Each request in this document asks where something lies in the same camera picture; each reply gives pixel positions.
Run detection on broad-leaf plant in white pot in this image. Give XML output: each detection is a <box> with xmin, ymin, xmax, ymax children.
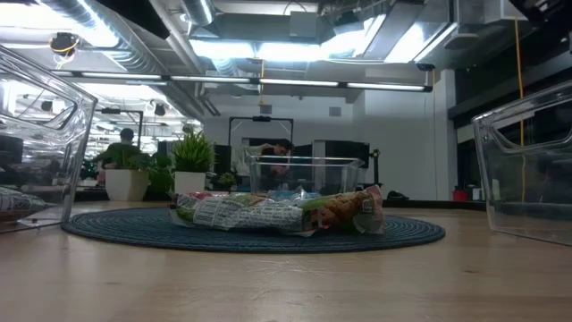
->
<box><xmin>91</xmin><ymin>141</ymin><xmax>175</xmax><ymax>202</ymax></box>

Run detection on silver ventilation duct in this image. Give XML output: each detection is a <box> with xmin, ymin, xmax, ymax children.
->
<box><xmin>39</xmin><ymin>0</ymin><xmax>157</xmax><ymax>76</ymax></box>
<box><xmin>181</xmin><ymin>0</ymin><xmax>215</xmax><ymax>27</ymax></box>

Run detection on yellow cable coil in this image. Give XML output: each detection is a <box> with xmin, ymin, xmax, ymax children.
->
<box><xmin>47</xmin><ymin>31</ymin><xmax>81</xmax><ymax>71</ymax></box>

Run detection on snack packets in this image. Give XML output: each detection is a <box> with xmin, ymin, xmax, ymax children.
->
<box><xmin>168</xmin><ymin>185</ymin><xmax>386</xmax><ymax>238</ymax></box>

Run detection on white silver granola bar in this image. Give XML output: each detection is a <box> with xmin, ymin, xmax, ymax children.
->
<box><xmin>0</xmin><ymin>186</ymin><xmax>57</xmax><ymax>216</ymax></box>

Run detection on small background plant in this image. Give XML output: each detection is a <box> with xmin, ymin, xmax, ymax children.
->
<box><xmin>218</xmin><ymin>172</ymin><xmax>238</xmax><ymax>191</ymax></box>

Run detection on small clear plastic bin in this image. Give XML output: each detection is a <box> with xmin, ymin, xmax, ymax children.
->
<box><xmin>248</xmin><ymin>155</ymin><xmax>364</xmax><ymax>199</ymax></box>

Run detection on clear plastic bin with handles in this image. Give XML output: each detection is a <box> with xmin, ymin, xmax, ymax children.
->
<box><xmin>471</xmin><ymin>80</ymin><xmax>572</xmax><ymax>247</ymax></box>
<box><xmin>0</xmin><ymin>44</ymin><xmax>98</xmax><ymax>233</ymax></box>

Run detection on black monitor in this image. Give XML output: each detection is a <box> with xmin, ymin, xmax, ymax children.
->
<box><xmin>312</xmin><ymin>140</ymin><xmax>371</xmax><ymax>180</ymax></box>

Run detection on spiky grass plant white pot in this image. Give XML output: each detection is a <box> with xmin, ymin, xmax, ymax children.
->
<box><xmin>172</xmin><ymin>129</ymin><xmax>216</xmax><ymax>196</ymax></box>

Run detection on black gantry frame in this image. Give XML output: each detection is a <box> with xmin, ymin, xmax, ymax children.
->
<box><xmin>228</xmin><ymin>115</ymin><xmax>295</xmax><ymax>157</ymax></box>

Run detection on person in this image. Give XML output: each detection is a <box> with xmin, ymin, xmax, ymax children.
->
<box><xmin>91</xmin><ymin>128</ymin><xmax>145</xmax><ymax>171</ymax></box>
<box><xmin>258</xmin><ymin>139</ymin><xmax>296</xmax><ymax>180</ymax></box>

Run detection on beige cloth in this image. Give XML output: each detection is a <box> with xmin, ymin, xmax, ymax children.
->
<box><xmin>236</xmin><ymin>143</ymin><xmax>265</xmax><ymax>176</ymax></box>

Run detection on round dark blue woven mat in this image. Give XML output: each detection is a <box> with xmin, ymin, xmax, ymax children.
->
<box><xmin>61</xmin><ymin>205</ymin><xmax>447</xmax><ymax>255</ymax></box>

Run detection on long LED light bar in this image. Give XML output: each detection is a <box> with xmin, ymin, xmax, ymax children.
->
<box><xmin>51</xmin><ymin>71</ymin><xmax>433</xmax><ymax>93</ymax></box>

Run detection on black clamp stand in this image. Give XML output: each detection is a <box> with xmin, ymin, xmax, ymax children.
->
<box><xmin>368</xmin><ymin>148</ymin><xmax>384</xmax><ymax>187</ymax></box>

